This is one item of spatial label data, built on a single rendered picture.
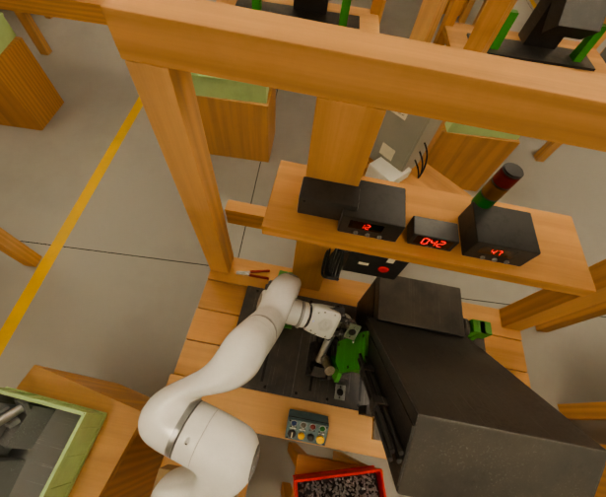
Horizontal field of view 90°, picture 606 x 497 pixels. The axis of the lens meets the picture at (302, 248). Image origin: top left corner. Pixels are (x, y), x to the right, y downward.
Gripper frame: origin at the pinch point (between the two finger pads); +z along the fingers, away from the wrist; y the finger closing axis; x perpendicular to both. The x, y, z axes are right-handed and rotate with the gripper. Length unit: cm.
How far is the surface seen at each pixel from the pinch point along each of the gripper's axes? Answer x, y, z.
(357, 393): 7.2, -31.0, 20.2
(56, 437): 7, -78, -82
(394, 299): 4.7, 12.9, 13.5
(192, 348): 25, -42, -46
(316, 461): -2, -58, 12
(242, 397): 9, -46, -22
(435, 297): 4.6, 18.3, 27.5
